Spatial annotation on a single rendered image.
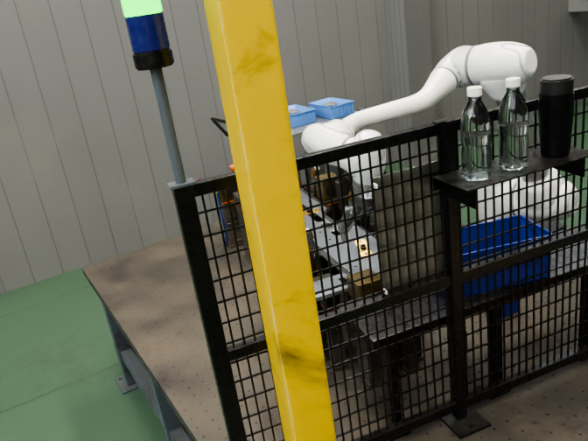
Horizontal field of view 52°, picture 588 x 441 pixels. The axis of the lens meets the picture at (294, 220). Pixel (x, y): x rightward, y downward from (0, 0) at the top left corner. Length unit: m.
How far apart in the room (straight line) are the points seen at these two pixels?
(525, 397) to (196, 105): 3.87
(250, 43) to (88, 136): 3.90
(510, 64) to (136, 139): 3.51
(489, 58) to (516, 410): 1.08
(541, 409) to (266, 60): 1.25
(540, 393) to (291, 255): 0.99
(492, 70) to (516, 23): 5.29
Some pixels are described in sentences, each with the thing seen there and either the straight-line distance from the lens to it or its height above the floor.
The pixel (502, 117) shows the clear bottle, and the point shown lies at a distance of 1.41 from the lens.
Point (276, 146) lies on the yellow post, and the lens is 1.12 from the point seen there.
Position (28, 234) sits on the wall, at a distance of 5.01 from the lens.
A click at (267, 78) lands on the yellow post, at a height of 1.74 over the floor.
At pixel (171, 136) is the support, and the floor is 1.65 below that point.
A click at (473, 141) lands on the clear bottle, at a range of 1.35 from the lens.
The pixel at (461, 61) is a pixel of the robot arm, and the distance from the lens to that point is 2.15.
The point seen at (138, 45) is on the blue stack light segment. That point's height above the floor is 1.82.
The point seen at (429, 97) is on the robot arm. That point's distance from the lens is 2.05.
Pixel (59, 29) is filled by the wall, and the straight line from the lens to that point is 4.85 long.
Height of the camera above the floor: 1.89
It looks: 22 degrees down
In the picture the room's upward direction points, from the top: 9 degrees counter-clockwise
